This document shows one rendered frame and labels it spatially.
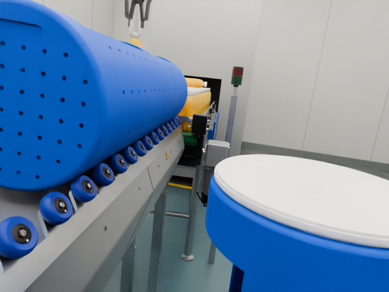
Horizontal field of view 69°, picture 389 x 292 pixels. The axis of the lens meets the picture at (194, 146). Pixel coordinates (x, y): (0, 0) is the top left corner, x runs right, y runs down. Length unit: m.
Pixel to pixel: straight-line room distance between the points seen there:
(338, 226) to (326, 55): 5.30
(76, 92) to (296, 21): 5.25
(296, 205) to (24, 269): 0.30
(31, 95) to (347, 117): 5.39
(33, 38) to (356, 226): 0.45
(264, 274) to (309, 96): 5.22
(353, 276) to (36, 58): 0.46
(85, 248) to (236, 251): 0.25
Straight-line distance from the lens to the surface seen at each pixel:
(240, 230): 0.32
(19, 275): 0.38
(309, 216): 0.30
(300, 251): 0.29
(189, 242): 1.95
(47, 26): 0.46
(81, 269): 0.48
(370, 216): 0.34
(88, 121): 0.43
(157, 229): 1.42
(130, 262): 1.55
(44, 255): 0.41
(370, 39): 5.72
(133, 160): 0.67
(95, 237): 0.51
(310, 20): 5.59
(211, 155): 1.43
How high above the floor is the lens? 1.15
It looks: 13 degrees down
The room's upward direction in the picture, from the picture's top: 7 degrees clockwise
